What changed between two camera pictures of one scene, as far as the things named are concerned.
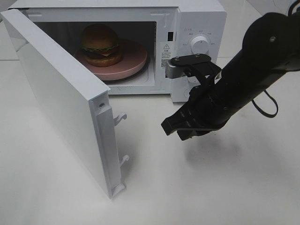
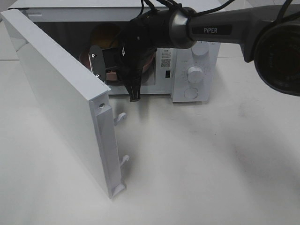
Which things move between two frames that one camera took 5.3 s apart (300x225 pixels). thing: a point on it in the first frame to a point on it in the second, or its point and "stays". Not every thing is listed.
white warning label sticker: (165, 53) stays
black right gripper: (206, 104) to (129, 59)
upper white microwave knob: (200, 45) stays
